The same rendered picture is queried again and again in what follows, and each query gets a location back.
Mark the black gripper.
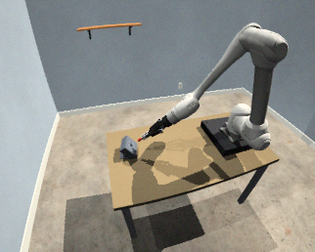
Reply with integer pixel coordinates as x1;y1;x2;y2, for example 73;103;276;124
141;115;172;140

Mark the grey square panel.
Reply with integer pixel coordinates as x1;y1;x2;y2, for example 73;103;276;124
119;135;137;159

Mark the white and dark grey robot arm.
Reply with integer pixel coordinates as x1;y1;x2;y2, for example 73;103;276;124
166;23;289;150

